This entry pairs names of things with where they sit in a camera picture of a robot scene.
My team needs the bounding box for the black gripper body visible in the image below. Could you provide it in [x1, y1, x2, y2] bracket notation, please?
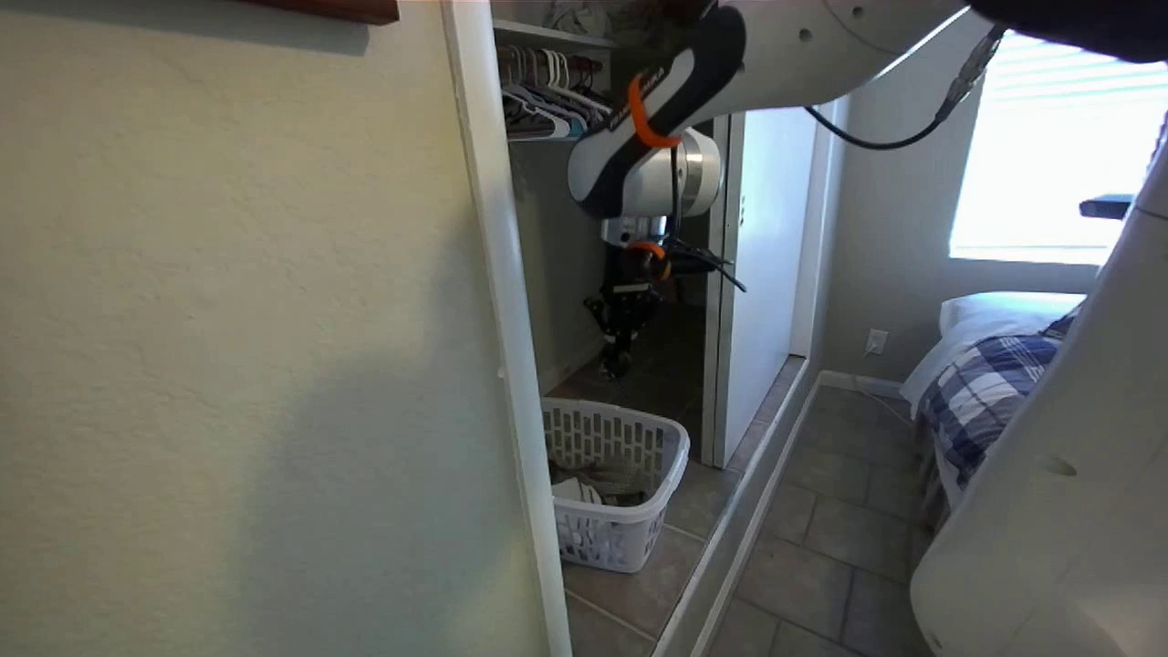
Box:
[580, 240, 685, 338]

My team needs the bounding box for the white floor door track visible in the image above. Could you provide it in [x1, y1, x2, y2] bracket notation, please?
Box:
[654, 354, 832, 657]

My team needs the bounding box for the white closet shelf unit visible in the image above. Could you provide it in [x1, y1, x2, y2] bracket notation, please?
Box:
[490, 15, 616, 54]

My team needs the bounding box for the gray crumpled cloth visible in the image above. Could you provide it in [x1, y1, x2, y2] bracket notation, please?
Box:
[557, 453, 656, 512]

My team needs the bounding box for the white sliding closet door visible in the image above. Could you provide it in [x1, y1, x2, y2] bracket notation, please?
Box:
[700, 102, 859, 476]

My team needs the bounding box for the white striped towel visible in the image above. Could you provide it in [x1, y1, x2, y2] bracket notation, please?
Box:
[549, 476, 611, 512]

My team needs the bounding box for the white plastic laundry basket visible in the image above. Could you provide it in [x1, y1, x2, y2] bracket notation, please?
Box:
[540, 395, 693, 578]

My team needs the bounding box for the bunch of clothes hangers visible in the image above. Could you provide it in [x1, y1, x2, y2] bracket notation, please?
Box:
[500, 39, 616, 147]

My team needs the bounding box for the blue plaid bedding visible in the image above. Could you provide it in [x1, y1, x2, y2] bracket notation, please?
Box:
[898, 287, 1089, 512]

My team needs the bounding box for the bright window with blinds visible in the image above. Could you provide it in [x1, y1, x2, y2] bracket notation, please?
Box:
[944, 28, 1168, 265]

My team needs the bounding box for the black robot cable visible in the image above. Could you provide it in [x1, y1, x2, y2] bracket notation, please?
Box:
[798, 23, 1011, 156]

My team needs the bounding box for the wooden picture frame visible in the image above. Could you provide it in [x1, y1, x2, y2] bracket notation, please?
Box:
[259, 0, 400, 28]

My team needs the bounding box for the black camera stand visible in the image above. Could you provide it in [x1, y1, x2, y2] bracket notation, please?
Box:
[1078, 191, 1138, 221]

